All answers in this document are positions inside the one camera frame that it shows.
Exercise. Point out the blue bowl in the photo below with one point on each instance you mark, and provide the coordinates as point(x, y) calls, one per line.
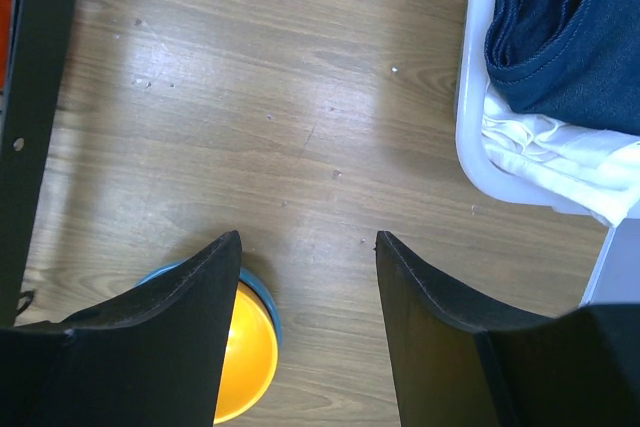
point(247, 277)

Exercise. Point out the dark blue jeans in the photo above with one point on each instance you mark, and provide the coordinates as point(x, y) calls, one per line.
point(573, 60)

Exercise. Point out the white cloth in basket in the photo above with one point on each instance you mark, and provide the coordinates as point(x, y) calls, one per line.
point(597, 169)

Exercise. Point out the white plastic basket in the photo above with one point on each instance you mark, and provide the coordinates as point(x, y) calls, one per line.
point(615, 276)

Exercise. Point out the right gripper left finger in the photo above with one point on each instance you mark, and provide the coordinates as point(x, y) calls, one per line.
point(152, 356)

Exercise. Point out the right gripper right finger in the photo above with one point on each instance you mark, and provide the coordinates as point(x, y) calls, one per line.
point(462, 358)

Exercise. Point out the black wire dish rack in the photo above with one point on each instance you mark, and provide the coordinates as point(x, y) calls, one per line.
point(39, 39)

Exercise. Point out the yellow orange bowl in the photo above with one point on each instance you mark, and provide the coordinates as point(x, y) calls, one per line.
point(251, 356)

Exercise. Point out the orange bowl bottom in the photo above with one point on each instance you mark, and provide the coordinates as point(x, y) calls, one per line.
point(5, 22)

